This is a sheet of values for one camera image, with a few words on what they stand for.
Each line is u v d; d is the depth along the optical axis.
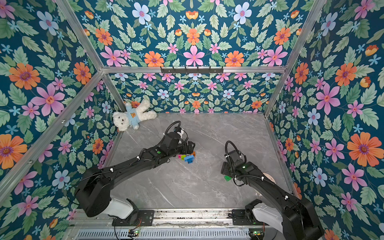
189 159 0.93
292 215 0.39
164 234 0.73
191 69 0.92
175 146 0.66
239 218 0.72
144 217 0.74
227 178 0.81
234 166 0.64
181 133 0.77
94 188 0.44
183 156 0.93
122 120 1.04
